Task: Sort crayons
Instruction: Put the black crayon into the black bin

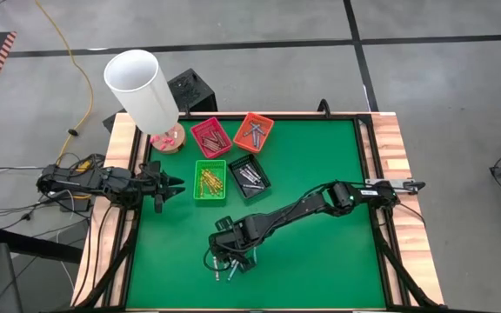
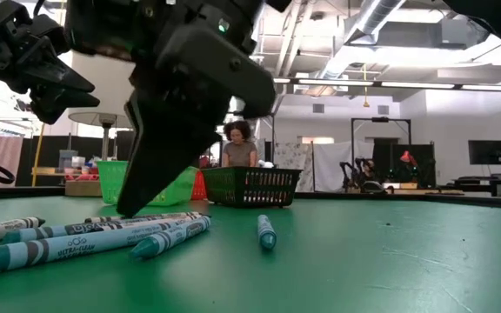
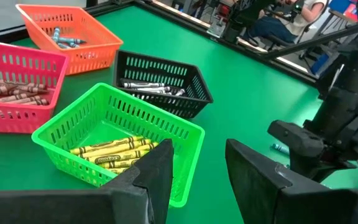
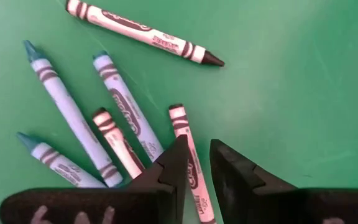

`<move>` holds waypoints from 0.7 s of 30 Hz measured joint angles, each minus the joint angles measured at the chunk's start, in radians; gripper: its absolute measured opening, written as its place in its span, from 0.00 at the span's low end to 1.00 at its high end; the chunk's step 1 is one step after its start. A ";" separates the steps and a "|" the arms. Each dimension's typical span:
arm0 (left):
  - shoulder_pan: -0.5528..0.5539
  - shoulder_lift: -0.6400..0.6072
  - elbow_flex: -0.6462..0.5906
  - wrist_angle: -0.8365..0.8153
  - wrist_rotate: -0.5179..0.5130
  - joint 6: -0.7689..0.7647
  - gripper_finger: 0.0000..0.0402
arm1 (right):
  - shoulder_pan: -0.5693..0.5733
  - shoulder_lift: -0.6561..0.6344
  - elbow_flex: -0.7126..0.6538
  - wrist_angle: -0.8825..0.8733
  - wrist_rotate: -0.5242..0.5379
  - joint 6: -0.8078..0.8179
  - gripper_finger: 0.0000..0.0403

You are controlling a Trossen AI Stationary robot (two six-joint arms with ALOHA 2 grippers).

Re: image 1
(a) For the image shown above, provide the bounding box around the yellow extension cable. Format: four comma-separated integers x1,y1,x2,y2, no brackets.
32,0,95,164

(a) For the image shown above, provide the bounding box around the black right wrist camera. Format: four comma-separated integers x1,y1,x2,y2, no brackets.
214,216,235,235

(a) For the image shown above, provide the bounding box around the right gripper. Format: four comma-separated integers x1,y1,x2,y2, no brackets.
209,225,259,274

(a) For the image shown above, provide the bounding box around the red plastic basket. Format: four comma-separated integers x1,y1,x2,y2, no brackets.
190,117,233,159

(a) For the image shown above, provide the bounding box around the green table mat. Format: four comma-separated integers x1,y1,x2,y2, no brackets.
126,117,386,310

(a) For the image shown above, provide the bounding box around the black aluminium table frame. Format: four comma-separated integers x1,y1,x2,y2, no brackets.
70,110,447,313

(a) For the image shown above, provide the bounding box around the black floor beam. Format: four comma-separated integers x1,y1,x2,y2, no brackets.
0,225,84,265

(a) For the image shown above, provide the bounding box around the orange plastic basket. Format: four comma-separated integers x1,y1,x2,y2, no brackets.
232,111,276,154

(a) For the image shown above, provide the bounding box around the white shade table lamp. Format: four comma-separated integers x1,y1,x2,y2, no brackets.
103,49,187,157

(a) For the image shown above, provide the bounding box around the black plastic basket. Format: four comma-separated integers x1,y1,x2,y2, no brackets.
227,153,273,201

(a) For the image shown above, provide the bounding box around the black power adapter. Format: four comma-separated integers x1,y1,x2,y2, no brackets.
58,196,93,213

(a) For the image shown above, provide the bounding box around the green plastic basket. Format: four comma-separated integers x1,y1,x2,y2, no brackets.
192,158,228,201

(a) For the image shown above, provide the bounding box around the black perforated box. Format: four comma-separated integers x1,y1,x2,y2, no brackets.
166,68,219,115

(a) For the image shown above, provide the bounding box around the black cable arch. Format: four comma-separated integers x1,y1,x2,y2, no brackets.
317,98,333,118

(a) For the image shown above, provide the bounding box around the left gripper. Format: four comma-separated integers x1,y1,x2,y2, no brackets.
139,160,187,203

